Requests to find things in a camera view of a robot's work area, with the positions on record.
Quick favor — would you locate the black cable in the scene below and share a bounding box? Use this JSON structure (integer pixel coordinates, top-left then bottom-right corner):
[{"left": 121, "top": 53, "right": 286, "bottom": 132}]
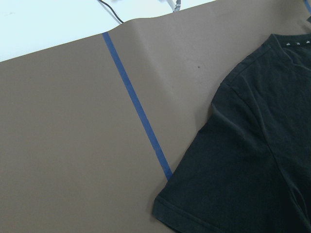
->
[{"left": 98, "top": 0, "right": 124, "bottom": 25}]

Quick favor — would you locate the black printed t-shirt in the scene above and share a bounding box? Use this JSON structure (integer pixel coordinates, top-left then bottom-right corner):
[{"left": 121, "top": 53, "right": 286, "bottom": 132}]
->
[{"left": 152, "top": 34, "right": 311, "bottom": 233}]

